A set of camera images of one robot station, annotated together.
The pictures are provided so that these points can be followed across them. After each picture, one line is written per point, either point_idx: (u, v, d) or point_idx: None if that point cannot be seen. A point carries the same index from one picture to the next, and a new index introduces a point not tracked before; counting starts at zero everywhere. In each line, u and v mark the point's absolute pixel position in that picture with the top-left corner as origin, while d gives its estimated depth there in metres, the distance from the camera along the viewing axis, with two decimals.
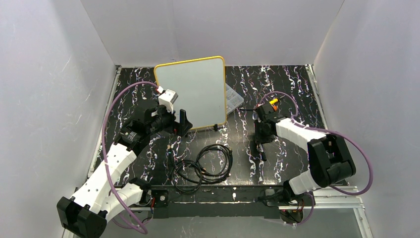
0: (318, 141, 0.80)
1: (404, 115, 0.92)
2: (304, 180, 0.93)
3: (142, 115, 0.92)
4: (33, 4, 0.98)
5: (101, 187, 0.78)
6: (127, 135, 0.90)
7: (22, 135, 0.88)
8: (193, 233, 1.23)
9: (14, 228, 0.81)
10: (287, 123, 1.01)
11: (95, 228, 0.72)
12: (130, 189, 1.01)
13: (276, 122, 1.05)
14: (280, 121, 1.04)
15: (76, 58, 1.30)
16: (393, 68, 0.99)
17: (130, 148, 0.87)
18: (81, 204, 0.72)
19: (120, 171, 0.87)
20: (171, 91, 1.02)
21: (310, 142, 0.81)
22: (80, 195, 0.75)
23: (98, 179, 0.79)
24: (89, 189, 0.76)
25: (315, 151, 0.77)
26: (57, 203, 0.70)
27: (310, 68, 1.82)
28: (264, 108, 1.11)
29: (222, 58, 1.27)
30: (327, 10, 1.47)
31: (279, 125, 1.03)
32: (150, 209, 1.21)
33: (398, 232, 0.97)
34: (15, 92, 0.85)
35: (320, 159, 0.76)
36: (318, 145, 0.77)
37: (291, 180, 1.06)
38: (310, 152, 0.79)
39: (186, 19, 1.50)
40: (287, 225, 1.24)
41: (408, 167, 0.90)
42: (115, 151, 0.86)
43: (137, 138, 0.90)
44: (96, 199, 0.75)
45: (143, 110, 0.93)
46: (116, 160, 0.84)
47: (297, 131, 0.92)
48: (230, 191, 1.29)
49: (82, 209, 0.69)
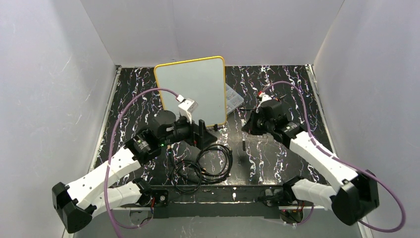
0: (350, 183, 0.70)
1: (404, 115, 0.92)
2: (315, 199, 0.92)
3: (156, 129, 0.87)
4: (33, 4, 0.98)
5: (95, 186, 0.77)
6: (138, 143, 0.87)
7: (22, 135, 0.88)
8: (193, 233, 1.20)
9: (14, 228, 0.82)
10: (307, 143, 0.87)
11: (78, 222, 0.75)
12: (130, 189, 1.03)
13: (290, 139, 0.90)
14: (297, 138, 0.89)
15: (76, 58, 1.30)
16: (393, 68, 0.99)
17: (135, 157, 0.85)
18: (71, 196, 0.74)
19: (119, 176, 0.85)
20: (189, 100, 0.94)
21: (343, 184, 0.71)
22: (75, 186, 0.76)
23: (97, 177, 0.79)
24: (84, 185, 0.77)
25: (350, 200, 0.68)
26: (53, 187, 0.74)
27: (310, 68, 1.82)
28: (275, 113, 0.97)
29: (222, 58, 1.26)
30: (327, 10, 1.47)
31: (298, 145, 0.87)
32: (150, 209, 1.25)
33: (398, 232, 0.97)
34: (15, 92, 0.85)
35: (352, 207, 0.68)
36: (352, 191, 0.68)
37: (295, 185, 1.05)
38: (341, 196, 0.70)
39: (185, 19, 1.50)
40: (287, 225, 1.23)
41: (408, 167, 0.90)
42: (120, 155, 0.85)
43: (146, 149, 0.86)
44: (86, 196, 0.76)
45: (159, 124, 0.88)
46: (118, 165, 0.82)
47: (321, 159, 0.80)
48: (230, 191, 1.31)
49: (69, 203, 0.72)
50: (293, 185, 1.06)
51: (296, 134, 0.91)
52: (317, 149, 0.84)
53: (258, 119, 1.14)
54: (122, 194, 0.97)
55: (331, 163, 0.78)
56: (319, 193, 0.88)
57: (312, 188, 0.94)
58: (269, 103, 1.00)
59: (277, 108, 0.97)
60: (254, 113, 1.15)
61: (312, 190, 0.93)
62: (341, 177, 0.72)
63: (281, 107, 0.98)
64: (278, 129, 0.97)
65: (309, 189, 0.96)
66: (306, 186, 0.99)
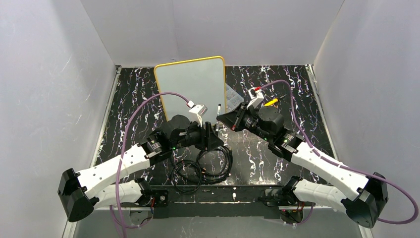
0: (365, 191, 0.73)
1: (404, 115, 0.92)
2: (322, 201, 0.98)
3: (170, 132, 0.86)
4: (33, 4, 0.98)
5: (105, 177, 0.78)
6: (151, 143, 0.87)
7: (22, 134, 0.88)
8: (193, 233, 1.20)
9: (14, 228, 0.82)
10: (310, 154, 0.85)
11: (80, 211, 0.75)
12: (131, 188, 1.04)
13: (291, 154, 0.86)
14: (298, 150, 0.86)
15: (76, 58, 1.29)
16: (393, 67, 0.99)
17: (148, 156, 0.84)
18: (80, 184, 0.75)
19: (129, 172, 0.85)
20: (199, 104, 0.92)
21: (359, 194, 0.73)
22: (85, 174, 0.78)
23: (108, 169, 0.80)
24: (94, 175, 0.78)
25: (369, 208, 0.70)
26: (65, 172, 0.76)
27: (310, 68, 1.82)
28: (275, 127, 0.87)
29: (222, 58, 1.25)
30: (327, 10, 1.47)
31: (302, 158, 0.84)
32: (150, 209, 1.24)
33: (398, 232, 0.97)
34: (15, 92, 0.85)
35: (372, 214, 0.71)
36: (368, 199, 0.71)
37: (295, 189, 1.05)
38: (358, 206, 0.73)
39: (185, 18, 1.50)
40: (287, 225, 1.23)
41: (409, 167, 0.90)
42: (133, 151, 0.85)
43: (157, 151, 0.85)
44: (95, 186, 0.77)
45: (173, 128, 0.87)
46: (130, 160, 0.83)
47: (329, 169, 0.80)
48: (230, 191, 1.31)
49: (78, 189, 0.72)
50: (295, 188, 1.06)
51: (296, 147, 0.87)
52: (322, 159, 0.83)
53: (246, 117, 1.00)
54: (123, 190, 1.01)
55: (341, 173, 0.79)
56: (326, 196, 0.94)
57: (318, 191, 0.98)
58: (268, 116, 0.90)
59: (277, 122, 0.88)
60: (244, 110, 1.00)
61: (318, 193, 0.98)
62: (354, 187, 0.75)
63: (281, 120, 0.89)
64: (277, 142, 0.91)
65: (314, 193, 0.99)
66: (309, 189, 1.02)
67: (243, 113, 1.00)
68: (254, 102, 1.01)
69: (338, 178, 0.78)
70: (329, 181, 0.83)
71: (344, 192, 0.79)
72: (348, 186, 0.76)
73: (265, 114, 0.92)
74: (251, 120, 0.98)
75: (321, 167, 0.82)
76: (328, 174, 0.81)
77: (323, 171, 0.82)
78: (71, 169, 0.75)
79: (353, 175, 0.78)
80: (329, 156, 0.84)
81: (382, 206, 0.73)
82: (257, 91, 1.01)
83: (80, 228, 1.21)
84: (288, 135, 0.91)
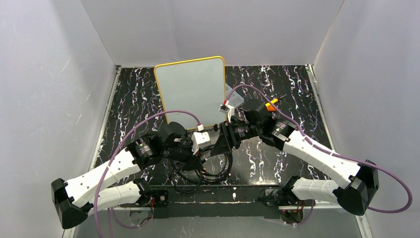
0: (357, 178, 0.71)
1: (404, 115, 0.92)
2: (318, 196, 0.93)
3: (164, 136, 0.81)
4: (33, 5, 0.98)
5: (92, 186, 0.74)
6: (140, 146, 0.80)
7: (22, 134, 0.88)
8: (193, 233, 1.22)
9: (15, 227, 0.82)
10: (303, 143, 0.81)
11: (73, 219, 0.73)
12: (129, 189, 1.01)
13: (285, 143, 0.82)
14: (291, 139, 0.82)
15: (76, 58, 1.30)
16: (393, 68, 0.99)
17: (135, 162, 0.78)
18: (68, 194, 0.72)
19: (118, 179, 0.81)
20: (206, 135, 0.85)
21: (351, 181, 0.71)
22: (73, 184, 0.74)
23: (95, 176, 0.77)
24: (82, 183, 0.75)
25: (361, 196, 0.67)
26: (53, 183, 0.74)
27: (310, 67, 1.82)
28: (259, 115, 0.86)
29: (222, 58, 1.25)
30: (328, 10, 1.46)
31: (294, 147, 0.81)
32: (150, 209, 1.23)
33: (398, 232, 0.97)
34: (15, 93, 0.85)
35: (363, 203, 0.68)
36: (360, 186, 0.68)
37: (294, 187, 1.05)
38: (350, 194, 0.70)
39: (185, 18, 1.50)
40: (287, 225, 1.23)
41: (409, 167, 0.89)
42: (120, 157, 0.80)
43: (147, 154, 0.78)
44: (83, 195, 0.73)
45: (168, 134, 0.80)
46: (118, 167, 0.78)
47: (321, 158, 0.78)
48: (230, 191, 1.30)
49: (64, 201, 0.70)
50: (292, 187, 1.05)
51: (288, 136, 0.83)
52: (314, 148, 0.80)
53: (236, 128, 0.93)
54: (120, 192, 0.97)
55: (333, 161, 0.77)
56: (320, 189, 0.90)
57: (312, 186, 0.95)
58: (249, 106, 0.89)
59: (261, 111, 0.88)
60: (228, 126, 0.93)
61: (313, 187, 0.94)
62: (346, 175, 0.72)
63: (264, 109, 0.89)
64: (266, 132, 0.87)
65: (310, 186, 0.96)
66: (306, 185, 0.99)
67: (231, 126, 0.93)
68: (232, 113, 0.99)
69: (329, 166, 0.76)
70: (321, 169, 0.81)
71: (336, 181, 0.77)
72: (341, 174, 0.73)
73: (250, 105, 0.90)
74: (242, 129, 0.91)
75: (314, 156, 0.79)
76: (320, 162, 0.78)
77: (316, 159, 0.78)
78: (58, 178, 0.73)
79: (346, 162, 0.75)
80: (322, 145, 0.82)
81: (372, 194, 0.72)
82: (227, 104, 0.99)
83: (81, 227, 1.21)
84: (280, 122, 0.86)
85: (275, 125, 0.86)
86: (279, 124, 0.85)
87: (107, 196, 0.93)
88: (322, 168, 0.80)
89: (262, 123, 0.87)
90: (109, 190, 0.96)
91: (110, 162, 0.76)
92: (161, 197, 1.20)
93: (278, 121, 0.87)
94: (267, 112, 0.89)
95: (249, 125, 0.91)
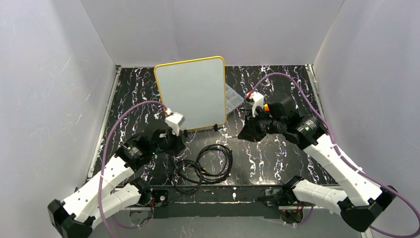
0: (376, 202, 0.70)
1: (404, 115, 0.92)
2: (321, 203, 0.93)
3: (149, 134, 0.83)
4: (33, 5, 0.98)
5: (91, 198, 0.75)
6: (128, 149, 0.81)
7: (22, 134, 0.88)
8: (193, 233, 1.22)
9: (15, 228, 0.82)
10: (330, 150, 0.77)
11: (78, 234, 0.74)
12: (127, 192, 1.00)
13: (311, 146, 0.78)
14: (319, 143, 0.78)
15: (76, 58, 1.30)
16: (393, 67, 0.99)
17: (128, 164, 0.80)
18: (69, 211, 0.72)
19: (114, 185, 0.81)
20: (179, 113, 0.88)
21: (369, 204, 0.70)
22: (70, 201, 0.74)
23: (90, 188, 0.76)
24: (79, 198, 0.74)
25: (374, 219, 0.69)
26: (49, 206, 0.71)
27: (310, 68, 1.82)
28: (285, 109, 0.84)
29: (222, 58, 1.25)
30: (327, 10, 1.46)
31: (321, 152, 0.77)
32: (150, 209, 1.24)
33: (398, 232, 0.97)
34: (15, 92, 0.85)
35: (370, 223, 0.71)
36: (376, 211, 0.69)
37: (295, 188, 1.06)
38: (362, 214, 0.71)
39: (185, 18, 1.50)
40: (287, 225, 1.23)
41: (408, 167, 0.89)
42: (112, 164, 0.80)
43: (138, 155, 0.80)
44: (84, 209, 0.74)
45: (152, 130, 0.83)
46: (111, 174, 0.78)
47: (345, 172, 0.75)
48: (230, 191, 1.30)
49: (67, 219, 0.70)
50: (294, 187, 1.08)
51: (317, 139, 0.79)
52: (341, 160, 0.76)
53: (259, 121, 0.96)
54: (120, 198, 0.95)
55: (356, 178, 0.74)
56: (324, 197, 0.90)
57: (316, 192, 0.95)
58: (276, 99, 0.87)
59: (286, 104, 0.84)
60: (250, 119, 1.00)
61: (316, 193, 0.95)
62: (366, 196, 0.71)
63: (290, 102, 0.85)
64: (290, 128, 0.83)
65: (313, 192, 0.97)
66: (309, 189, 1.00)
67: (255, 117, 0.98)
68: (258, 105, 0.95)
69: (352, 182, 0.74)
70: (338, 180, 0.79)
71: (350, 195, 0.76)
72: (360, 194, 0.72)
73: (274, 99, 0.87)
74: (264, 124, 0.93)
75: (339, 167, 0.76)
76: (342, 175, 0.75)
77: (339, 172, 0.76)
78: (54, 200, 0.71)
79: (368, 183, 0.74)
80: (348, 156, 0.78)
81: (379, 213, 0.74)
82: (252, 96, 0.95)
83: None
84: (308, 121, 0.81)
85: (301, 122, 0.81)
86: (305, 123, 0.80)
87: (108, 205, 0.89)
88: (340, 180, 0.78)
89: (286, 118, 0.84)
90: (107, 199, 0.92)
91: (103, 171, 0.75)
92: (161, 198, 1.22)
93: (304, 121, 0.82)
94: (292, 107, 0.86)
95: (272, 121, 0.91)
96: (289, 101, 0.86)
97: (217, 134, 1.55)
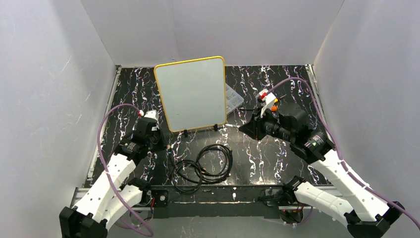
0: (383, 218, 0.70)
1: (404, 115, 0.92)
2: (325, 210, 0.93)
3: (142, 130, 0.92)
4: (33, 5, 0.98)
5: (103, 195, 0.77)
6: (126, 146, 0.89)
7: (22, 134, 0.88)
8: (193, 233, 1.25)
9: (15, 228, 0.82)
10: (337, 166, 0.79)
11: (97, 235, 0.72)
12: (129, 192, 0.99)
13: (319, 161, 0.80)
14: (326, 159, 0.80)
15: (76, 58, 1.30)
16: (393, 67, 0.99)
17: (130, 157, 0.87)
18: (84, 212, 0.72)
19: (120, 182, 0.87)
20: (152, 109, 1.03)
21: (376, 220, 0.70)
22: (82, 204, 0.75)
23: (100, 187, 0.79)
24: (92, 198, 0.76)
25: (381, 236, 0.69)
26: (60, 214, 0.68)
27: (310, 68, 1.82)
28: (297, 123, 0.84)
29: (222, 58, 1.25)
30: (327, 10, 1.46)
31: (328, 168, 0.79)
32: (150, 209, 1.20)
33: (399, 232, 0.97)
34: (15, 92, 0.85)
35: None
36: (384, 227, 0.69)
37: (297, 191, 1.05)
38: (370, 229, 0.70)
39: (185, 18, 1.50)
40: (287, 224, 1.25)
41: (408, 167, 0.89)
42: (114, 161, 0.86)
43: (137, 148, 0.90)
44: (98, 208, 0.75)
45: (145, 125, 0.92)
46: (117, 169, 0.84)
47: (352, 188, 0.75)
48: (230, 191, 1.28)
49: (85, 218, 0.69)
50: (295, 189, 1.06)
51: (325, 155, 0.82)
52: (347, 175, 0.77)
53: (266, 122, 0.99)
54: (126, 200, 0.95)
55: (363, 194, 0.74)
56: (329, 206, 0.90)
57: (321, 199, 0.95)
58: (288, 111, 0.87)
59: (299, 119, 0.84)
60: (258, 119, 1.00)
61: (321, 200, 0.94)
62: (373, 212, 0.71)
63: (303, 117, 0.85)
64: (299, 142, 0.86)
65: (317, 198, 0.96)
66: (312, 194, 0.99)
67: (263, 119, 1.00)
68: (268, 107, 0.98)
69: (358, 198, 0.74)
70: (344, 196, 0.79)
71: (356, 211, 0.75)
72: (367, 210, 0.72)
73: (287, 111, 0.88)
74: (271, 127, 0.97)
75: (345, 183, 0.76)
76: (348, 191, 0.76)
77: (345, 187, 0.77)
78: (66, 206, 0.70)
79: (375, 199, 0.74)
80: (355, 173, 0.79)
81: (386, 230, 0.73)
82: (265, 97, 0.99)
83: None
84: (316, 137, 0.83)
85: (308, 138, 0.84)
86: (314, 138, 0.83)
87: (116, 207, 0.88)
88: (346, 196, 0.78)
89: (296, 132, 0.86)
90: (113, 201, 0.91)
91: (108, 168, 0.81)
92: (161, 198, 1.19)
93: (313, 136, 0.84)
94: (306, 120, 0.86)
95: (278, 127, 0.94)
96: (303, 115, 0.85)
97: (217, 134, 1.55)
